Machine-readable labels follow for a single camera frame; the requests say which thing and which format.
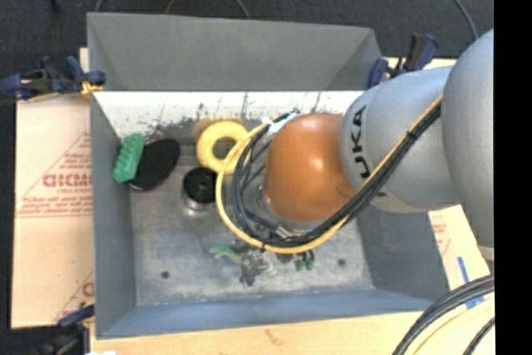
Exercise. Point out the green toy animal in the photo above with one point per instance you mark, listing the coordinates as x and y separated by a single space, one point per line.
224 250

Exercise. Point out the black round cap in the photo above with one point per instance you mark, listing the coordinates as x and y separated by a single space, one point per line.
200 186

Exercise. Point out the black oval flat thing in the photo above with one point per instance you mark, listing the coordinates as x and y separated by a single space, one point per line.
158 164

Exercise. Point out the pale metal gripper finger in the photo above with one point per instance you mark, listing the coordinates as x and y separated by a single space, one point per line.
247 274
262 267

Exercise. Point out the grey metal bin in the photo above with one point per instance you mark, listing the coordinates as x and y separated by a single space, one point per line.
174 245

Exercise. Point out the green ridged block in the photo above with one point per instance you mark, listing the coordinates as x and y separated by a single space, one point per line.
128 159

